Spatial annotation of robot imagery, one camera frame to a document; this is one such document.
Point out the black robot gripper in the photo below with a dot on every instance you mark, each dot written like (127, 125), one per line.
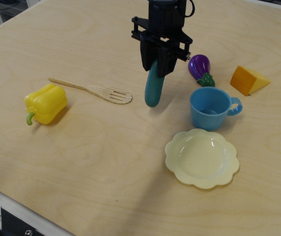
(161, 36)

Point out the green toy cucumber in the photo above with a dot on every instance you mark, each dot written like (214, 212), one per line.
(154, 85)

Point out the blue plastic cup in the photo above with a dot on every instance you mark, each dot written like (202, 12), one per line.
(210, 106)

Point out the purple toy eggplant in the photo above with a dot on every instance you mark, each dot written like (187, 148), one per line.
(199, 68)

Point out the wooden slotted spatula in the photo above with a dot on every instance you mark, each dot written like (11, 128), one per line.
(113, 95)

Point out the orange toy cheese wedge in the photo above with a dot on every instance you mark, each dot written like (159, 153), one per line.
(247, 81)

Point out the pale yellow scalloped plate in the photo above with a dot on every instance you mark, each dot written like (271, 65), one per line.
(201, 158)

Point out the yellow toy bell pepper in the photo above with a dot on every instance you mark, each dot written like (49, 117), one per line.
(44, 104)

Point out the aluminium table frame rail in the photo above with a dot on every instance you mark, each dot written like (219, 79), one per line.
(43, 225)

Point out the black corner bracket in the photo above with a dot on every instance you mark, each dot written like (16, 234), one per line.
(13, 226)

